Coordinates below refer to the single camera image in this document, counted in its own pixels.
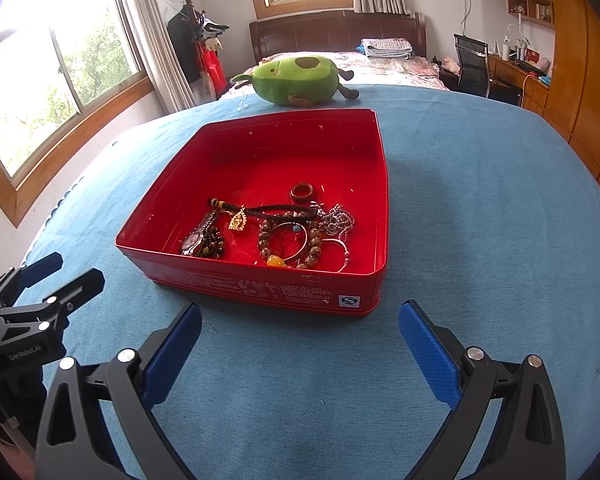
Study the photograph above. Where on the green avocado plush toy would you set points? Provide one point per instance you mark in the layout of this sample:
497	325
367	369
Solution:
295	80

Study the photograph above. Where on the large wooden framed window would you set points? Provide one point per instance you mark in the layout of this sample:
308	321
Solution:
55	85

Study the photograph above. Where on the silver wristwatch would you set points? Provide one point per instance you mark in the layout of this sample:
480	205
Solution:
195	240

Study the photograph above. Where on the thin bangle with blue bead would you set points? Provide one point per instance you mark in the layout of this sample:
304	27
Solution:
296	230

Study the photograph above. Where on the dark wooden headboard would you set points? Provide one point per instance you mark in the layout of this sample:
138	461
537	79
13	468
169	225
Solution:
330	32

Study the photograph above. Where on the pink plush toy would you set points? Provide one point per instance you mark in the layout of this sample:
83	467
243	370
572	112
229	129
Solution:
450	64

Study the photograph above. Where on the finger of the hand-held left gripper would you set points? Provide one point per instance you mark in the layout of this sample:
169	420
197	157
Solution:
80	285
37	270

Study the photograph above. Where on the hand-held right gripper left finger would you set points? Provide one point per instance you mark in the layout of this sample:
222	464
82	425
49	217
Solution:
172	360

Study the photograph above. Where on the wooden coat rack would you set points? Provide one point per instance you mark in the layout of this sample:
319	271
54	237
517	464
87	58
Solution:
185	35

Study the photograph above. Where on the wooden bed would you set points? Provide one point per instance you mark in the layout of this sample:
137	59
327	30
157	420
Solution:
400	72

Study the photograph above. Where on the wooden wardrobe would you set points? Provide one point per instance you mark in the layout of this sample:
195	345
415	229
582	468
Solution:
585	85

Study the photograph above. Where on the wooden desk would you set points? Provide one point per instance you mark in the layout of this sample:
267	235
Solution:
525	85

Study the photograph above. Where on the wooden wall shelf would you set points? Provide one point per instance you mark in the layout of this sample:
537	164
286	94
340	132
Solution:
530	0

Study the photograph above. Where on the silver bangle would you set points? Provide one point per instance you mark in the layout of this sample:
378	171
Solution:
346	255

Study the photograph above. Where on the red bag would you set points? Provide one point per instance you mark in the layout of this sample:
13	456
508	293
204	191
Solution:
212	67

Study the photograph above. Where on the black office chair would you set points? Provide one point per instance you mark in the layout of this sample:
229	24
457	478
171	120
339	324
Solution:
472	65

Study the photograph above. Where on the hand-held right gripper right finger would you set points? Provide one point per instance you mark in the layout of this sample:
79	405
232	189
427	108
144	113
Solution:
430	355

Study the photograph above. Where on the amber bead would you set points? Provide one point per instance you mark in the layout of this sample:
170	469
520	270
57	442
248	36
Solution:
275	261

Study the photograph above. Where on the folded patterned blanket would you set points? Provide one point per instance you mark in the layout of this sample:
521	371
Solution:
387	47

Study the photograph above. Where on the red tin box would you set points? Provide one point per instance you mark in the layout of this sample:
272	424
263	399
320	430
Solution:
280	160

